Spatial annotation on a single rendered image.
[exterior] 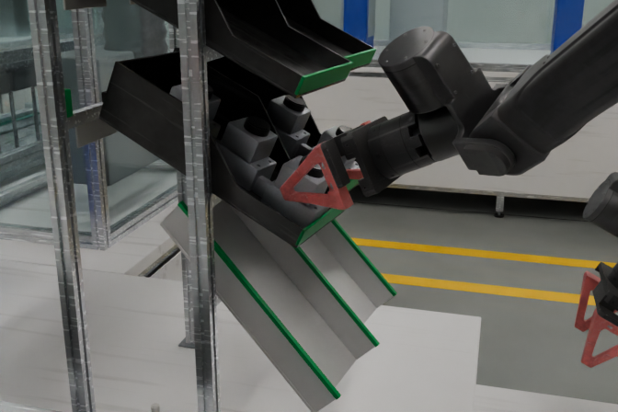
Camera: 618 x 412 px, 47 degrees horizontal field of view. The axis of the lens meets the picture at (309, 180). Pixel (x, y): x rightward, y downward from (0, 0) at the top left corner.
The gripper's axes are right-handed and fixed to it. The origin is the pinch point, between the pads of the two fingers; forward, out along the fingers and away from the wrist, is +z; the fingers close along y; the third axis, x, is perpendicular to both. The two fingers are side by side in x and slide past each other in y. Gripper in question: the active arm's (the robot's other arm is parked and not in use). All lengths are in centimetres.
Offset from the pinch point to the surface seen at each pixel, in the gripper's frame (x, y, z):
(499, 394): 43, -30, 1
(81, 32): -42, -48, 63
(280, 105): -9.5, -14.8, 7.9
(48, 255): -2, -42, 92
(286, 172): -1.8, 1.6, 1.3
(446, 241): 83, -308, 105
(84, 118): -16.5, 4.5, 22.0
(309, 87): -8.9, 2.0, -5.4
